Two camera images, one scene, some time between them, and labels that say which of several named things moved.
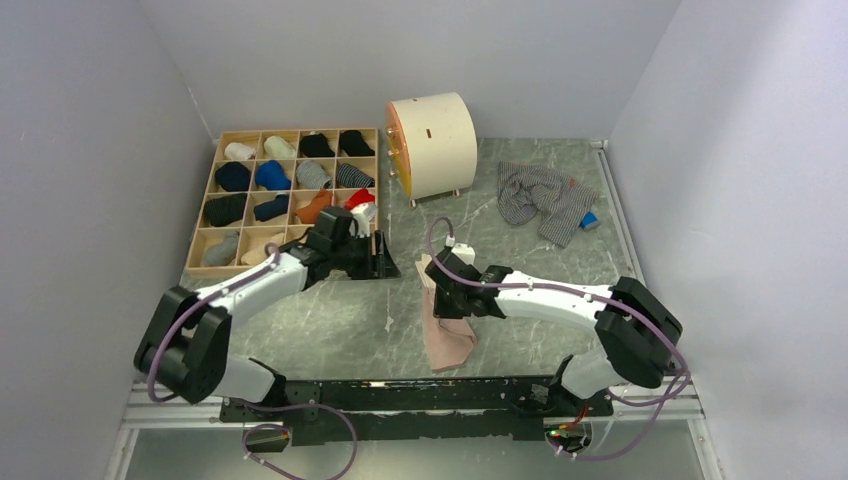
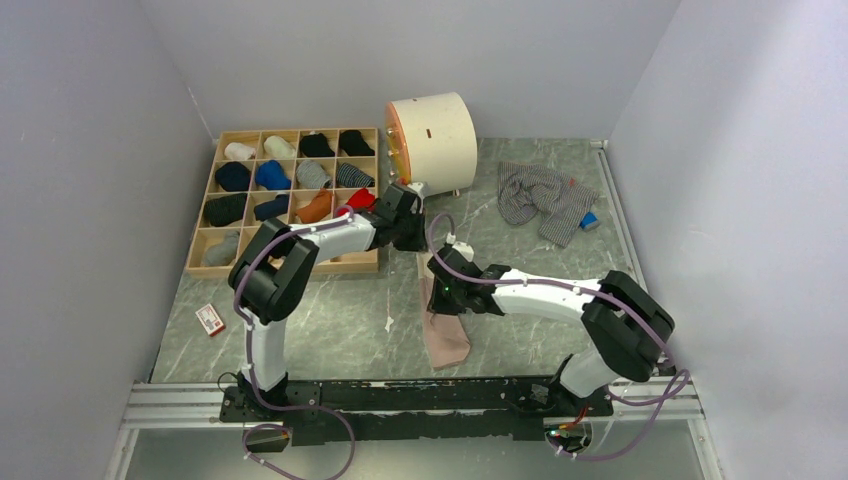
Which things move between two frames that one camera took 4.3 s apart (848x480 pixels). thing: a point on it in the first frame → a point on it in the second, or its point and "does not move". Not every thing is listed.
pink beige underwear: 449,341 does not move
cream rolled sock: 279,147 does not move
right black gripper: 442,310 does not move
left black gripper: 384,265 → 417,243
